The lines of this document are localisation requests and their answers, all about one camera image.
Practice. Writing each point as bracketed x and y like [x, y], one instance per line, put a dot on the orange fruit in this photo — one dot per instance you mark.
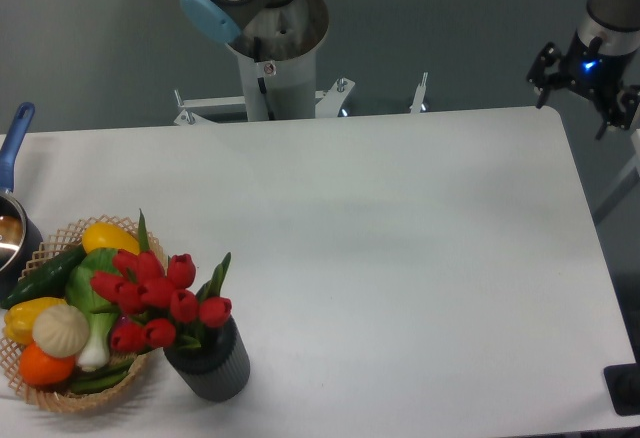
[39, 369]

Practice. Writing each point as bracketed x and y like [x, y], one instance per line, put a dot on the green cucumber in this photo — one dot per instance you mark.
[47, 280]

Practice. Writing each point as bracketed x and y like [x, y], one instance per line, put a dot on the red tulip bouquet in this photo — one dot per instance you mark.
[156, 299]

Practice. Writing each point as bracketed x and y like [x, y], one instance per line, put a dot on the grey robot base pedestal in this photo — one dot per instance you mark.
[275, 43]

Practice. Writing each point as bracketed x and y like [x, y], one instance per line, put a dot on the blue handled saucepan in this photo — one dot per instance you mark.
[20, 237]

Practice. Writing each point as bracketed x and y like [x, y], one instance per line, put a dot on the yellow bell pepper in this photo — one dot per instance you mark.
[19, 319]

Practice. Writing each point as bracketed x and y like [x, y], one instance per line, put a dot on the woven wicker basket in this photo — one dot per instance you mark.
[82, 390]

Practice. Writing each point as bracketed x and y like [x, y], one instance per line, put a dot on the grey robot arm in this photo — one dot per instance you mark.
[616, 22]

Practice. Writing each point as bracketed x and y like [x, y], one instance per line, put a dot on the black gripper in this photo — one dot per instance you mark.
[592, 75]

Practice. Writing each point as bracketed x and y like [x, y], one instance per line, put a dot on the black device at table edge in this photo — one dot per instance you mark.
[623, 386]

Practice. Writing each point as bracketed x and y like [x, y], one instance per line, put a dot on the dark grey ribbed vase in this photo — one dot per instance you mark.
[220, 370]

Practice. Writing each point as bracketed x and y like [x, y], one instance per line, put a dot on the white metal mounting frame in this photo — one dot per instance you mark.
[328, 103]

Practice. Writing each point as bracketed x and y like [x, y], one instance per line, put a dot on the green bok choy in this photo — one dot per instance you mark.
[80, 294]

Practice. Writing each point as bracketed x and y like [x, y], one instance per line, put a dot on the white stand leg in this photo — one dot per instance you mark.
[623, 183]

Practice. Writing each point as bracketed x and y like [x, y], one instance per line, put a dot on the cream steamed bun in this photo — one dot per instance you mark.
[61, 331]

